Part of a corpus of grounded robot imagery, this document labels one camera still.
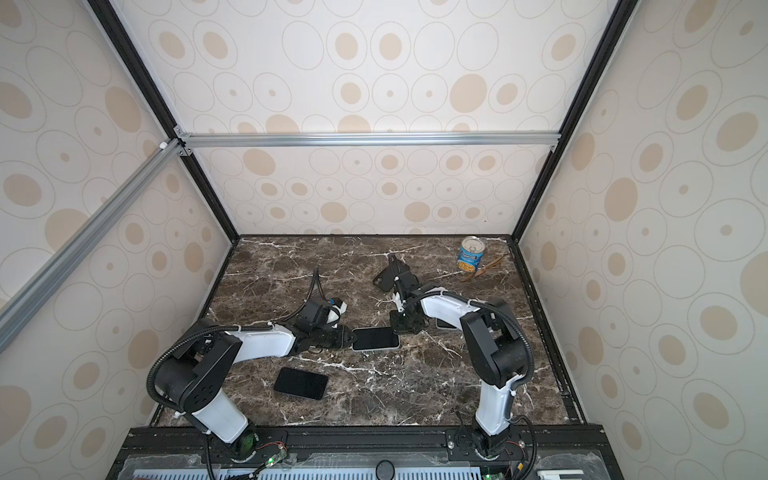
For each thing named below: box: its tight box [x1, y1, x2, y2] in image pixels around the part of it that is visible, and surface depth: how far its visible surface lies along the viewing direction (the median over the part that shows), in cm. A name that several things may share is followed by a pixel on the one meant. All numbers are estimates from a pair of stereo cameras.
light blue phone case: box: [352, 327, 401, 352], surface depth 94 cm
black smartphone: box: [274, 367, 328, 400], surface depth 87 cm
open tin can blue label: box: [457, 236, 486, 273], surface depth 106 cm
